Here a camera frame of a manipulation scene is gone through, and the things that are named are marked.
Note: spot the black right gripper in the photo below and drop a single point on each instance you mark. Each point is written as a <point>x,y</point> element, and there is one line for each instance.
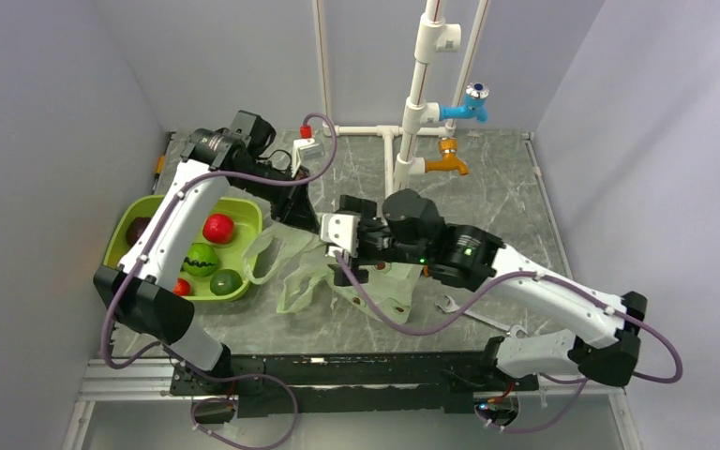
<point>369,208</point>

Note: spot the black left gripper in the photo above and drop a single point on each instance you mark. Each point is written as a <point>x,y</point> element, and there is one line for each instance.
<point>292,207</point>

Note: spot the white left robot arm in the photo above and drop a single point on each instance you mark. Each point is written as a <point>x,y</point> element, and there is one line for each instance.
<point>138,291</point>

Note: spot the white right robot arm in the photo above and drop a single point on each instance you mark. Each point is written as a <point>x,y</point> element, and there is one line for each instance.
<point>599,337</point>

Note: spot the dark green fake avocado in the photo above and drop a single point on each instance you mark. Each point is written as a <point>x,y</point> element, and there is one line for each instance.
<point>225,282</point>

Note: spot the green fake watermelon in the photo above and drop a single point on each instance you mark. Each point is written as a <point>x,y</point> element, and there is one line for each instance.
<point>201,260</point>

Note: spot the red fake tomato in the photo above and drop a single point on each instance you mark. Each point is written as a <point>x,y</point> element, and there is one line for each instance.
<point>182,287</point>

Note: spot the dark red fake apple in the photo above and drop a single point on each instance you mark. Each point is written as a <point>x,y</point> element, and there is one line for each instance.
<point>135,230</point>

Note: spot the green plastic basin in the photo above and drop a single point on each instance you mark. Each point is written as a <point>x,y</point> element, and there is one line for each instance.
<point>172,248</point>

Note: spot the orange plastic faucet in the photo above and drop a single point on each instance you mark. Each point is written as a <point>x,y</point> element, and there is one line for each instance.
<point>449,160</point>

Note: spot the blue plastic faucet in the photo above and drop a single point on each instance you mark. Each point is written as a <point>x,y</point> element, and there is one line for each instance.
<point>474,98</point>

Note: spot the silver metal wrench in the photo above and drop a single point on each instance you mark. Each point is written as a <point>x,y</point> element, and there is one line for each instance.
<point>448,305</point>

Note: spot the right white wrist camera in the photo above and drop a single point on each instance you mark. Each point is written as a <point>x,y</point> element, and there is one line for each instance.
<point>339,233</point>

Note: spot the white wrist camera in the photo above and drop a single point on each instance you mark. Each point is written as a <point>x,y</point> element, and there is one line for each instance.
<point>307,153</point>
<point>339,233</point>

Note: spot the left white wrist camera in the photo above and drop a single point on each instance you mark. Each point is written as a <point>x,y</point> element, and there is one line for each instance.
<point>307,153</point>

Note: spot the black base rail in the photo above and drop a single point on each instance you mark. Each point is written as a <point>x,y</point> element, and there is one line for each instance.
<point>449,381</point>

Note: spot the white PVC pipe frame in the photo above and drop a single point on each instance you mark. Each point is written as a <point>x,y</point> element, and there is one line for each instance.
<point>386,68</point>

